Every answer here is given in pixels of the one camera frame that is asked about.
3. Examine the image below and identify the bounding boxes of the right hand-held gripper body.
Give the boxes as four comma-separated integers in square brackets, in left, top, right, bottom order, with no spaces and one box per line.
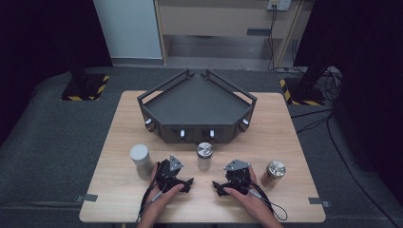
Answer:
[222,159,252,196]

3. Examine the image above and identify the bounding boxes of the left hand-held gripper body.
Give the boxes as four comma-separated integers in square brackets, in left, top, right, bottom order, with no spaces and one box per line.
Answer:
[156,154,186,193]

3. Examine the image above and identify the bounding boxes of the white lid spice jar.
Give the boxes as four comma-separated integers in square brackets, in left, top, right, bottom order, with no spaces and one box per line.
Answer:
[129,143,155,181]

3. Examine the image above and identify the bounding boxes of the silver lid spice jar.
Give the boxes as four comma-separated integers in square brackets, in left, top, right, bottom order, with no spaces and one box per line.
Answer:
[196,142,214,172]

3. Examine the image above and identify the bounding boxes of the shiny lid brown spice jar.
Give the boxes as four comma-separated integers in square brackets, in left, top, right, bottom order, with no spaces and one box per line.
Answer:
[260,160,287,189]

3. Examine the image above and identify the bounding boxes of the dark grey corner rack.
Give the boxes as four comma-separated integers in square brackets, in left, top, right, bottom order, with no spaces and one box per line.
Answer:
[136,68,259,145]

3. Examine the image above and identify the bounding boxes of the person's right hand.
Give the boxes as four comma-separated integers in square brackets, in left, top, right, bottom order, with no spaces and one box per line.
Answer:
[222,166,278,223]

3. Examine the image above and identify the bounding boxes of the person's left hand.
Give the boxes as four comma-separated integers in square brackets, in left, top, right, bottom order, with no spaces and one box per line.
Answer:
[138,161,185,223]

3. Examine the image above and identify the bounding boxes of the grey tape piece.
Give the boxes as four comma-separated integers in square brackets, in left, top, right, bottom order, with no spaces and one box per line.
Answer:
[308,197,333,209]
[75,193,99,203]

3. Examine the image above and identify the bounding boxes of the black stand with striped base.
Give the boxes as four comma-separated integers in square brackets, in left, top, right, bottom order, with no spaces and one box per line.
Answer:
[60,47,110,103]
[278,63,331,107]

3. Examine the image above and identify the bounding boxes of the grey felt cover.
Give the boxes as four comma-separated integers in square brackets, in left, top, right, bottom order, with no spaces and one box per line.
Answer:
[0,65,403,228]

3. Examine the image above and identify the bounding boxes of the white panel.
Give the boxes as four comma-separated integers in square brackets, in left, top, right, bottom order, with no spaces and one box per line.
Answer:
[92,0,163,60]

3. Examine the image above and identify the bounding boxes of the white power outlet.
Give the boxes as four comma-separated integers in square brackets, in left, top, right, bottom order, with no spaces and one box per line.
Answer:
[266,0,293,12]

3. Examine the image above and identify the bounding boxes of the black curtain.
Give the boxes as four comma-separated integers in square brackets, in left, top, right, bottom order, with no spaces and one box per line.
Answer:
[0,0,114,145]
[294,0,403,199]

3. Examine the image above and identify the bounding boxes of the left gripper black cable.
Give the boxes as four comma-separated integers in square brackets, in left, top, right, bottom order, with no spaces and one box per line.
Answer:
[136,162,165,224]

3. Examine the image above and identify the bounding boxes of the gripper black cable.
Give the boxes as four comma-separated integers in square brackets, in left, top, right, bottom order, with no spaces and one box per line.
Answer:
[246,179,289,222]
[136,162,165,224]

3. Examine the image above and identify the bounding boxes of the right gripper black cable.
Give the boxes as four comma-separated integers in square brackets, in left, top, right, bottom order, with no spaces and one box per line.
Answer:
[246,179,289,222]

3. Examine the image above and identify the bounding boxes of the black floor cables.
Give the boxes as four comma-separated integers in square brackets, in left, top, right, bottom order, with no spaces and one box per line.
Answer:
[290,67,403,228]

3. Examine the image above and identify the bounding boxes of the black outlet cable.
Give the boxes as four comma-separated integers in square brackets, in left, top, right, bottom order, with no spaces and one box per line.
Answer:
[266,8,279,72]

